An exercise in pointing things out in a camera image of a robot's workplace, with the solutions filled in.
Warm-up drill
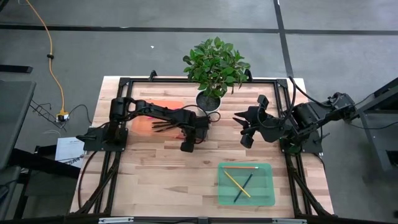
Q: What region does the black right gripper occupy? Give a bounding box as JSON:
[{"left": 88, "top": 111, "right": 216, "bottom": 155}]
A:
[{"left": 232, "top": 94, "right": 285, "bottom": 150}]

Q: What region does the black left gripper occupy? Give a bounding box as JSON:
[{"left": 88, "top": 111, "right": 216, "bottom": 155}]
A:
[{"left": 180, "top": 115, "right": 212, "bottom": 154}]

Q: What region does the yellow pencil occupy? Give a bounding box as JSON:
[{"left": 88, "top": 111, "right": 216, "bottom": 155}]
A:
[{"left": 223, "top": 169, "right": 252, "bottom": 198}]

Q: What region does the dark pencil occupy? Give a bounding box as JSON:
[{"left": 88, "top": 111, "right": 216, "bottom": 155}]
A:
[{"left": 233, "top": 172, "right": 254, "bottom": 203}]

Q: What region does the orange translucent tray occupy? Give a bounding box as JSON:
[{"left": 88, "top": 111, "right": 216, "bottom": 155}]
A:
[{"left": 131, "top": 99, "right": 185, "bottom": 138}]

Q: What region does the potted plant white pot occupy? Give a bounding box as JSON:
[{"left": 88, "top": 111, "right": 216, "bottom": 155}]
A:
[{"left": 182, "top": 36, "right": 252, "bottom": 120}]

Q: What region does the green translucent tray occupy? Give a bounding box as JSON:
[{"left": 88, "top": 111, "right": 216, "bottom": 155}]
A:
[{"left": 217, "top": 162, "right": 276, "bottom": 207}]

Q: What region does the white paper sheet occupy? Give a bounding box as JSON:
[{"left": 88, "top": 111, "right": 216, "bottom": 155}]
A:
[{"left": 55, "top": 136, "right": 86, "bottom": 169}]

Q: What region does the yellow power plug block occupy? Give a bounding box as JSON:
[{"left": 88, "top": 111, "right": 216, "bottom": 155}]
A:
[{"left": 56, "top": 109, "right": 70, "bottom": 122}]

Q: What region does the grey desk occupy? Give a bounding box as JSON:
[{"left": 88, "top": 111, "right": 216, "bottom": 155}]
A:
[{"left": 0, "top": 80, "right": 37, "bottom": 170}]

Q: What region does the black floor strip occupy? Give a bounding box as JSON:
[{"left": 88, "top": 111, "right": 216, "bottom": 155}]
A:
[{"left": 0, "top": 63, "right": 34, "bottom": 74}]

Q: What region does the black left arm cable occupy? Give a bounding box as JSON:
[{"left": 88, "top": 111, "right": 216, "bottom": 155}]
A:
[{"left": 167, "top": 104, "right": 223, "bottom": 124}]

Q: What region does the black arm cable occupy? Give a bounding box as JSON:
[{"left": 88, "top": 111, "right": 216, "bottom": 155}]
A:
[
  {"left": 167, "top": 104, "right": 223, "bottom": 124},
  {"left": 287, "top": 75, "right": 335, "bottom": 121}
]

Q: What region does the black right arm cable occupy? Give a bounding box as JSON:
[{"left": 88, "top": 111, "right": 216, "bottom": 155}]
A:
[{"left": 287, "top": 75, "right": 335, "bottom": 121}]

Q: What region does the black aluminium rig frame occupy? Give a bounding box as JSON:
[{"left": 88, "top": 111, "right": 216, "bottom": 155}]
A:
[{"left": 70, "top": 70, "right": 335, "bottom": 220}]

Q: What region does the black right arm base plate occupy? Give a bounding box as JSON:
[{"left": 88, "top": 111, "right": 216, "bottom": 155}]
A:
[{"left": 280, "top": 130, "right": 325, "bottom": 156}]

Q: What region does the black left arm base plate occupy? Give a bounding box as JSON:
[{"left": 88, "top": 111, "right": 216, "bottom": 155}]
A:
[{"left": 75, "top": 126, "right": 129, "bottom": 153}]

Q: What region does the silver bracket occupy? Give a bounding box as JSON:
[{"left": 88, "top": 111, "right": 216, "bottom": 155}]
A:
[
  {"left": 271, "top": 218, "right": 308, "bottom": 224},
  {"left": 98, "top": 217, "right": 135, "bottom": 224}
]

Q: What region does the black power cable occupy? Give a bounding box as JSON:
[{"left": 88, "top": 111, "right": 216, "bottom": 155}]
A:
[{"left": 67, "top": 103, "right": 93, "bottom": 124}]

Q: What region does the black floor cable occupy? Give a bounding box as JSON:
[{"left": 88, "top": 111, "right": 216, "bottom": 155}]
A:
[{"left": 76, "top": 150, "right": 94, "bottom": 210}]

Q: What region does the dark desk frame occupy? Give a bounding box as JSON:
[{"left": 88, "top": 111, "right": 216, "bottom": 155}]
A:
[{"left": 341, "top": 76, "right": 398, "bottom": 175}]

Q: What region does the black wire cable basket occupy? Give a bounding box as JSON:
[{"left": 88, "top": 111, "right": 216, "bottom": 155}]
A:
[{"left": 29, "top": 98, "right": 53, "bottom": 122}]

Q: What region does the yellow hanging cable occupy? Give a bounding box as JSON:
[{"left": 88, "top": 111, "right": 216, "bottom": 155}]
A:
[{"left": 25, "top": 0, "right": 67, "bottom": 113}]

